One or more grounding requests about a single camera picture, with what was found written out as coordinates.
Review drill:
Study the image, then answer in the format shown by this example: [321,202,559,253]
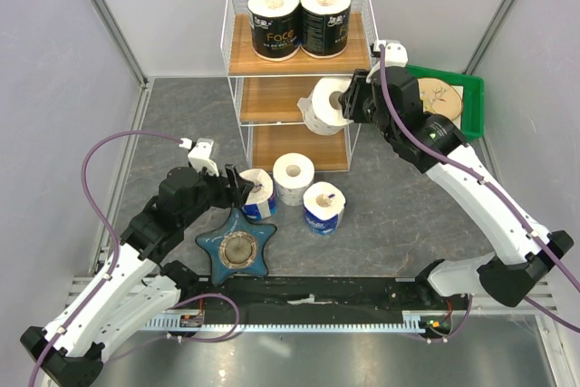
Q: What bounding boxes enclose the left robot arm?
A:
[20,165,254,386]

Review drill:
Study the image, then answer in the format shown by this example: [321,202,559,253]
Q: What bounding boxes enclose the white floral paper roll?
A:
[273,152,314,207]
[297,77,353,136]

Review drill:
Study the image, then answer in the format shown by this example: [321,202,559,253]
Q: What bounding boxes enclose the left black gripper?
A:
[179,163,254,227]

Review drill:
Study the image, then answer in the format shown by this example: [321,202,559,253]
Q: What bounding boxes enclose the blue paper roll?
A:
[241,169,276,221]
[303,181,347,236]

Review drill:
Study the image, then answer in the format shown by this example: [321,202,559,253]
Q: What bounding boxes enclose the black paper roll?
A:
[247,0,302,62]
[300,0,352,58]

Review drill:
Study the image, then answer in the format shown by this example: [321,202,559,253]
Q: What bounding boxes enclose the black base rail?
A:
[180,276,468,324]

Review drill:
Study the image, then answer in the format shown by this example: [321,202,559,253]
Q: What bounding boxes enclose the white wire three-tier shelf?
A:
[220,0,378,171]

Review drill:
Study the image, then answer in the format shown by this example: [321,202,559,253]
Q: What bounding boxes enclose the bird pattern ceramic plate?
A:
[418,78,453,120]

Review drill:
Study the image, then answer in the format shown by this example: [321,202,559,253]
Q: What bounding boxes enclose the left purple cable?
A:
[26,130,241,387]

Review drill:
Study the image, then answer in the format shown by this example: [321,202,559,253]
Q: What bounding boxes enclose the green plastic tray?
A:
[407,65,485,141]

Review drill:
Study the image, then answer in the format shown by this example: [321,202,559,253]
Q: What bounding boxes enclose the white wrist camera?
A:
[371,40,409,67]
[179,138,219,176]

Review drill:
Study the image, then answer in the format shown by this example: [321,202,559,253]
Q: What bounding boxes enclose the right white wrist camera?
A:
[371,40,409,67]

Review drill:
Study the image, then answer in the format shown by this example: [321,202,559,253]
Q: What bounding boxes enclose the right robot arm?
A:
[339,66,574,309]

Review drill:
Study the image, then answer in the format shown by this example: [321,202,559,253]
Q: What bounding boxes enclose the blue star-shaped dish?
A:
[195,208,277,285]

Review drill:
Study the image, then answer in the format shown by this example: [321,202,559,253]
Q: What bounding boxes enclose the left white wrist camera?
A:
[179,138,219,176]

